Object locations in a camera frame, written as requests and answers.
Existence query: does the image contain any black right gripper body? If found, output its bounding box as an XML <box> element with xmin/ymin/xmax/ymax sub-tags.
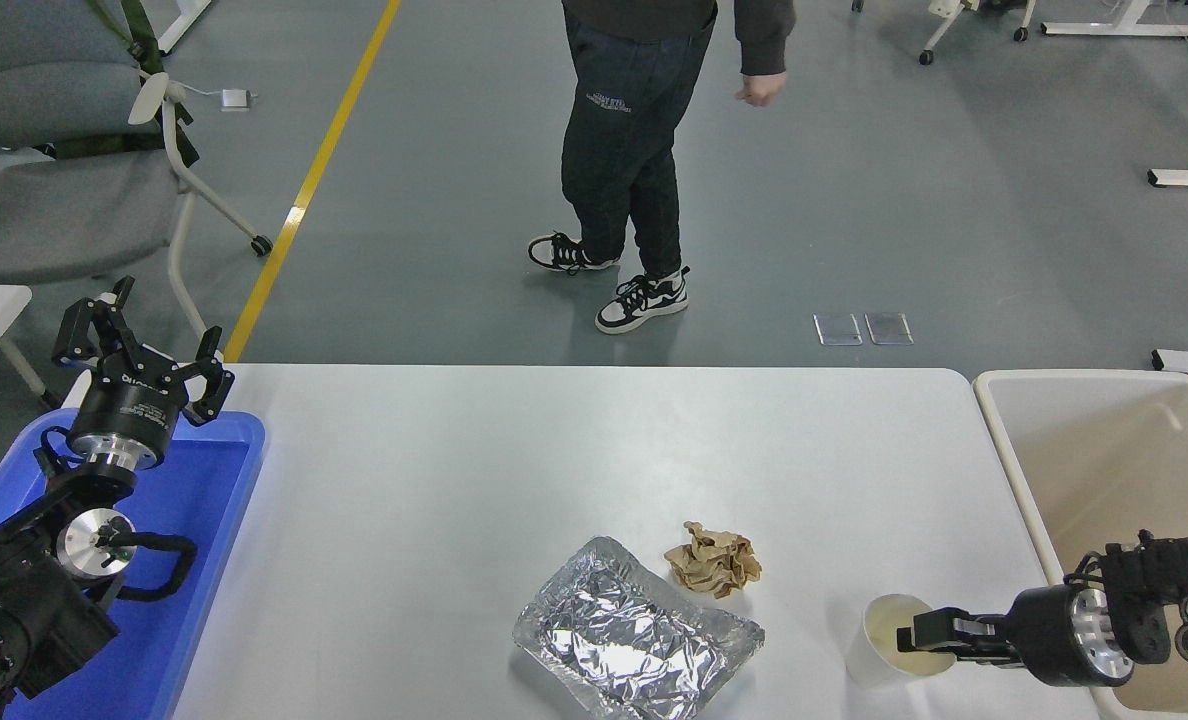
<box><xmin>1004</xmin><ymin>585</ymin><xmax>1085</xmax><ymax>688</ymax></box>

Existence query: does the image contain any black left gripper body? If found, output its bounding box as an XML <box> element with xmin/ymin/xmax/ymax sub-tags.
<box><xmin>66</xmin><ymin>345</ymin><xmax>192</xmax><ymax>467</ymax></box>

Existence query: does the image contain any white paper cup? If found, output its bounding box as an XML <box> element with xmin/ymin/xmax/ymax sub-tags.
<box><xmin>844</xmin><ymin>594</ymin><xmax>958</xmax><ymax>689</ymax></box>

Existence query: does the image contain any tan paper ball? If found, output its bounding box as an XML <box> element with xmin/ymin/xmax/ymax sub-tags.
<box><xmin>664</xmin><ymin>521</ymin><xmax>763</xmax><ymax>600</ymax></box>

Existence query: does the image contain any silver foil tray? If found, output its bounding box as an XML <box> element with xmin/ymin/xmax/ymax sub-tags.
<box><xmin>512</xmin><ymin>536</ymin><xmax>766</xmax><ymax>720</ymax></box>

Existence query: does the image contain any person's hand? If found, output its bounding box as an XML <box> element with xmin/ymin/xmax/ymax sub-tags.
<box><xmin>735</xmin><ymin>70</ymin><xmax>788</xmax><ymax>108</ymax></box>

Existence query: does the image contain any grey office chair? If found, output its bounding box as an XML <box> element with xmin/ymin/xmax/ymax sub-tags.
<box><xmin>0</xmin><ymin>0</ymin><xmax>275</xmax><ymax>346</ymax></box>

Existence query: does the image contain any blue plastic tray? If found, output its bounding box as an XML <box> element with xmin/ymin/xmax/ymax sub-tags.
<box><xmin>0</xmin><ymin>408</ymin><xmax>267</xmax><ymax>720</ymax></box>

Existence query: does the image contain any large pale plastic bin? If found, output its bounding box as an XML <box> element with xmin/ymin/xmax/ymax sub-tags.
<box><xmin>972</xmin><ymin>368</ymin><xmax>1188</xmax><ymax>720</ymax></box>

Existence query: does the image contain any person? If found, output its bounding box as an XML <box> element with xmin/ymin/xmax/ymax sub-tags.
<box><xmin>527</xmin><ymin>0</ymin><xmax>797</xmax><ymax>335</ymax></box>

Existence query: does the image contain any rolling chair with cream coat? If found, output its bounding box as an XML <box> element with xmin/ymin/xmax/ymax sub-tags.
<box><xmin>917</xmin><ymin>0</ymin><xmax>1040</xmax><ymax>67</ymax></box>

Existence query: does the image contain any olive green bag strap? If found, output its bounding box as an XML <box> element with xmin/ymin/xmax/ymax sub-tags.
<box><xmin>39</xmin><ymin>0</ymin><xmax>200</xmax><ymax>166</ymax></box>

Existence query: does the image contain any white desk base frame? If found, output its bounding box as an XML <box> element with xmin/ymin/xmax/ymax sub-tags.
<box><xmin>1042</xmin><ymin>0</ymin><xmax>1188</xmax><ymax>39</ymax></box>

